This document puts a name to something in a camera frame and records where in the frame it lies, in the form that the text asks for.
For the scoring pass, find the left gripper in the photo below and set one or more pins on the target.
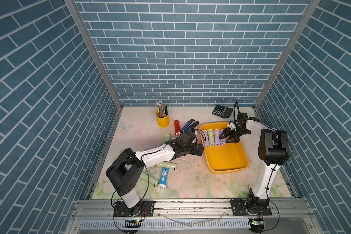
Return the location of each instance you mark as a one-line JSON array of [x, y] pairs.
[[200, 151]]

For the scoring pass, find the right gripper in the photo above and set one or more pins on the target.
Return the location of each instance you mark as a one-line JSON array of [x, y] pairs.
[[226, 132]]

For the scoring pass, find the purple flashlight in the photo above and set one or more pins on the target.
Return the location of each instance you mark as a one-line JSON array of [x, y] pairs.
[[205, 139], [222, 139], [217, 137]]

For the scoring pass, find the green flashlight yellow button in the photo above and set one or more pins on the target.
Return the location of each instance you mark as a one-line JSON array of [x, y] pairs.
[[211, 137]]

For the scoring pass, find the blue white flashlight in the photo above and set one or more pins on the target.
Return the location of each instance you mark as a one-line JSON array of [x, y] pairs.
[[163, 180]]

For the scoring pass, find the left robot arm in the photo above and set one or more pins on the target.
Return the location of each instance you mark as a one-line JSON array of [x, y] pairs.
[[126, 170]]

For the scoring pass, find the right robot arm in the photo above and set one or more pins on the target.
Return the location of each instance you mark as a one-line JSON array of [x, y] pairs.
[[273, 150]]

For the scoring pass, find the yellow plastic tray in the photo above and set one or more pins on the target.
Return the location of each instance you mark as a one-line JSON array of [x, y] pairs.
[[226, 159]]

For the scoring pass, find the black calculator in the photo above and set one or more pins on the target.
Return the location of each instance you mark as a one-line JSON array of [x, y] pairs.
[[222, 111]]

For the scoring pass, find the blue black stapler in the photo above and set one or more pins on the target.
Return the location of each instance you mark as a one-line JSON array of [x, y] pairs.
[[191, 124]]

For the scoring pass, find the small red flashlight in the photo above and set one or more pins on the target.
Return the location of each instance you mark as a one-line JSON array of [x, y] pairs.
[[177, 128]]

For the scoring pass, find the green flashlight upright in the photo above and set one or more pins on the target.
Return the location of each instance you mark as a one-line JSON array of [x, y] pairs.
[[167, 137]]

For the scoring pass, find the yellow pen cup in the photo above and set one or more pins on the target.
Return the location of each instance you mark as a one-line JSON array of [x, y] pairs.
[[163, 122]]

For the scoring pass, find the pens in cup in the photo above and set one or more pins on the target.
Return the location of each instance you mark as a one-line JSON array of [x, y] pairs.
[[162, 109]]

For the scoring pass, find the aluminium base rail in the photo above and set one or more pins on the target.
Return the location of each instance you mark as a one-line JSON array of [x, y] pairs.
[[194, 216]]

